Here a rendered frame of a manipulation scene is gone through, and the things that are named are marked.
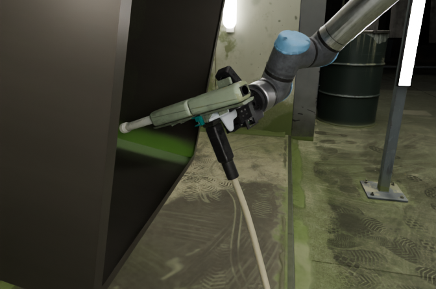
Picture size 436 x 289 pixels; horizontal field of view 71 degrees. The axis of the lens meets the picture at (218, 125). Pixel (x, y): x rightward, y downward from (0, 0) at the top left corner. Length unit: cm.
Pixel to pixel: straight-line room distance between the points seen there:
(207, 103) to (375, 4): 49
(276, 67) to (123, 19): 58
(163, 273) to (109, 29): 99
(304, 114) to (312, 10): 79
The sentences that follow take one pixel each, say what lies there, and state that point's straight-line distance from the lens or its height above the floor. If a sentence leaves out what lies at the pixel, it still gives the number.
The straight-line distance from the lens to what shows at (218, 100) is 65.
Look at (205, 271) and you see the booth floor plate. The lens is 122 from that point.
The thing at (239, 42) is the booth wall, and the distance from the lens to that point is 254.
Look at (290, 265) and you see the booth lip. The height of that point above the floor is 4.
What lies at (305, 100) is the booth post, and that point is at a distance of 257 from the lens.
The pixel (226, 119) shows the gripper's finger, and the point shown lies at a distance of 71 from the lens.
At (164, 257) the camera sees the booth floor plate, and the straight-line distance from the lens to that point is 129.
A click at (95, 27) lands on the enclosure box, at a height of 87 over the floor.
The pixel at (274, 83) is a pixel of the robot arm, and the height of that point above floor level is 72.
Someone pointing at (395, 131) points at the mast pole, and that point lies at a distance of 185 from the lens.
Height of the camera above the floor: 86
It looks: 17 degrees down
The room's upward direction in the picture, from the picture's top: straight up
